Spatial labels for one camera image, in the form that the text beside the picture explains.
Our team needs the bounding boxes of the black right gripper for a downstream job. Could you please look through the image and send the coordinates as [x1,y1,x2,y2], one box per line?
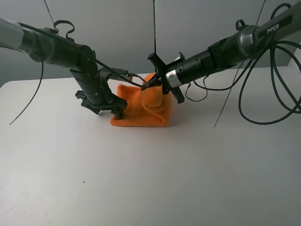
[142,52,185,104]

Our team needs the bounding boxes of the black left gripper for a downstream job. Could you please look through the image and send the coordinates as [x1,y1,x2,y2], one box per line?
[70,69,127,120]

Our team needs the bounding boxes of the orange terry towel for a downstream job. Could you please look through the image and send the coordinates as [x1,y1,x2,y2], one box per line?
[110,84,172,127]

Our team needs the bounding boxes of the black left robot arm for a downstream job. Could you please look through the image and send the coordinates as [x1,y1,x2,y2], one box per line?
[0,19,128,119]

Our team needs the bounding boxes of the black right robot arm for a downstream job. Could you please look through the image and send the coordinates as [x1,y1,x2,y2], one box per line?
[143,3,301,103]

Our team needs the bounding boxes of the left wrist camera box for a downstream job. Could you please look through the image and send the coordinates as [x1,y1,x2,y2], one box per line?
[97,67,129,82]

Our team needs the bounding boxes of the left camera black cable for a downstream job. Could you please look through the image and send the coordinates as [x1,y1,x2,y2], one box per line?
[8,22,148,125]

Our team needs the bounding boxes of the camera black cable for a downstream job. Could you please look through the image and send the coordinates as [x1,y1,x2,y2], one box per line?
[184,3,301,125]
[8,22,148,125]

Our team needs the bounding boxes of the right camera black cable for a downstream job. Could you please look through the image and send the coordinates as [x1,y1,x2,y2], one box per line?
[184,3,301,125]

